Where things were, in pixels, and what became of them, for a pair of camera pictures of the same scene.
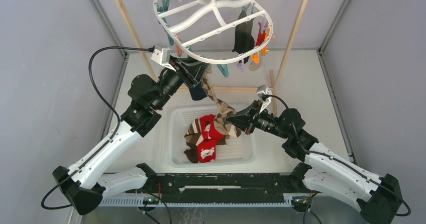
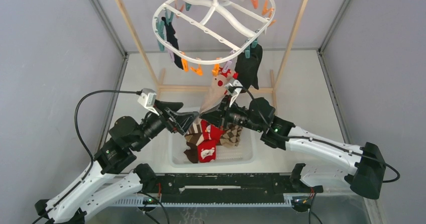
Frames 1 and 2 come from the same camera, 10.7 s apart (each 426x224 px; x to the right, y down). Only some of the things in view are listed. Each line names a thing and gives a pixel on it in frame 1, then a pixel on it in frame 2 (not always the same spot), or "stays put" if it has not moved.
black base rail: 222,183 stays put
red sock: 208,128 stays put
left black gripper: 191,72 -> 183,120
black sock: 244,40 -> 247,69
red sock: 207,150 stays put
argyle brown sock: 226,110 -> 230,137
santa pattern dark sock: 197,92 -> 172,39
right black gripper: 244,121 -> 220,115
